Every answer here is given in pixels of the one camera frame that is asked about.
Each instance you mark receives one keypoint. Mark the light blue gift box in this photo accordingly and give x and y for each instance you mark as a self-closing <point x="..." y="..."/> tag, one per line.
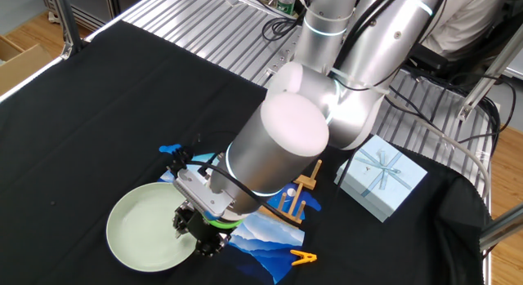
<point x="367" y="187"/>

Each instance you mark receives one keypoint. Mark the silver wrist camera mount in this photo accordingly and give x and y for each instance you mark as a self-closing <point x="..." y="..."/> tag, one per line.
<point x="204" y="195"/>

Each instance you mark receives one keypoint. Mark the black office chair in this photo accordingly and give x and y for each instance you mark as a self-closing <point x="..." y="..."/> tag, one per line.
<point x="425" y="58"/>

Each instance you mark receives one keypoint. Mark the dark metal cabinet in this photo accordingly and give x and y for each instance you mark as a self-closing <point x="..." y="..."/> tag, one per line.
<point x="102" y="5"/>

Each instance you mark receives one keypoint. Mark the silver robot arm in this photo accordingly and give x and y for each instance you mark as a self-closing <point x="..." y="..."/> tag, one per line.
<point x="286" y="154"/>

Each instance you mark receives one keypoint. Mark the black cloth with blue print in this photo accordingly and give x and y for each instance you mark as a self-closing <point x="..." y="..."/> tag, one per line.
<point x="81" y="113"/>

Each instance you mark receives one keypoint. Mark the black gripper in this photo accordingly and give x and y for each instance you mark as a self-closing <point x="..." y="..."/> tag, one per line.
<point x="204" y="230"/>

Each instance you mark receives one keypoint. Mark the brown cardboard box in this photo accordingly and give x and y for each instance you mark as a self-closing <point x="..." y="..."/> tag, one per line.
<point x="24" y="68"/>

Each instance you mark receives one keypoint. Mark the aluminium frame post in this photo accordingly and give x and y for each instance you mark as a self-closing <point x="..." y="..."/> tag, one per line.
<point x="486" y="81"/>
<point x="67" y="23"/>
<point x="502" y="228"/>

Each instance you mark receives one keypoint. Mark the clear bottle green label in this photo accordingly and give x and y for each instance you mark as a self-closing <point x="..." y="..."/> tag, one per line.
<point x="286" y="5"/>

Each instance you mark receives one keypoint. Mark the yellow plastic clothespin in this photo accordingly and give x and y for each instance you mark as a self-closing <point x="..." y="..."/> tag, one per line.
<point x="302" y="258"/>

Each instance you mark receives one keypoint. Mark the pale green round dish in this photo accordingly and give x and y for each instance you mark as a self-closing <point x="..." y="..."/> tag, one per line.
<point x="143" y="232"/>

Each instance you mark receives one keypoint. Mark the wooden peg dish rack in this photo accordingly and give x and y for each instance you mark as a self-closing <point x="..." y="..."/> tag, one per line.
<point x="304" y="181"/>

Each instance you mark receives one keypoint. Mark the seated person white shirt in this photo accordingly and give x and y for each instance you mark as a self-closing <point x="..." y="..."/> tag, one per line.
<point x="461" y="23"/>

